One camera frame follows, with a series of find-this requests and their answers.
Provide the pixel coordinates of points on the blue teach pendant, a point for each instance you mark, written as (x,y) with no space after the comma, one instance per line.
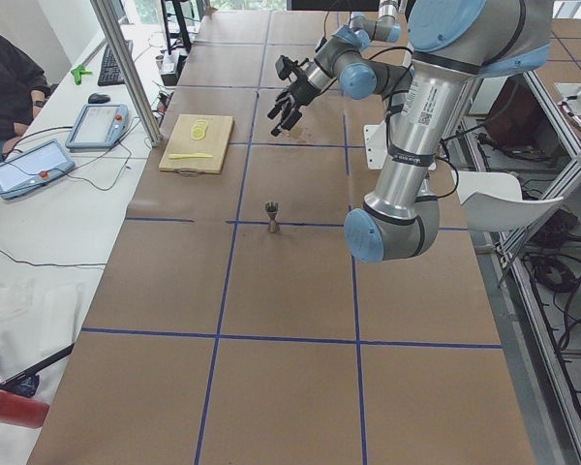
(33,169)
(97,127)

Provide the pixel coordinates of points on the red cylinder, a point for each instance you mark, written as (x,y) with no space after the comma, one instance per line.
(22,411)

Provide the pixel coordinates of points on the steel double jigger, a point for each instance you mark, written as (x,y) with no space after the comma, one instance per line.
(271,209)

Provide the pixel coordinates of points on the bamboo cutting board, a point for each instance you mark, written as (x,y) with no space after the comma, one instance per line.
(215,142)

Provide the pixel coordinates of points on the near blue teach pendant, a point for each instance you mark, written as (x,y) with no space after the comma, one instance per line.
(33,169)

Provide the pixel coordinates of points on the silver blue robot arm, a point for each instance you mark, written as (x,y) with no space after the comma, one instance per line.
(385,28)
(419,70)

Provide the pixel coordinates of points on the black keyboard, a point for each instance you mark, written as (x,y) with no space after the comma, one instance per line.
(110,72)

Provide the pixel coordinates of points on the green plastic clamp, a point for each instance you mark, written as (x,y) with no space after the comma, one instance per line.
(79,72)

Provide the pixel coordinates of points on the far blue teach pendant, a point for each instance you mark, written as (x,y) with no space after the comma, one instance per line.
(97,127)

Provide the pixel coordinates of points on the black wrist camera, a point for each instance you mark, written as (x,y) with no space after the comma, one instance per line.
(284,67)

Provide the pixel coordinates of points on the person in black sweater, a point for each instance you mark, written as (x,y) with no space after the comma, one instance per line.
(23,94)

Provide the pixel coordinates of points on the black tripod leg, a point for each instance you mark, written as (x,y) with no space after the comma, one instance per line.
(36,368)

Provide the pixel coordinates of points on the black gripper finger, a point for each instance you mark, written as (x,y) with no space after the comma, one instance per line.
(288,120)
(282,106)

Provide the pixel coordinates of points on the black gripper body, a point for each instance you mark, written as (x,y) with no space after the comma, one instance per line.
(299,91)

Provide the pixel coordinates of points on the white plastic chair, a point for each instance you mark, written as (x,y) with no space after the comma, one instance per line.
(493,202)

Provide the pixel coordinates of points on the yellow plastic knife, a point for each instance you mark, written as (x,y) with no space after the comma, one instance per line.
(184,156)

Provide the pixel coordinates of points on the aluminium frame post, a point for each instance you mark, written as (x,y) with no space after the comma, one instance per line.
(109,22)

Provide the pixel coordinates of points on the black computer mouse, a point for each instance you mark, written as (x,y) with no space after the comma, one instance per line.
(98,98)

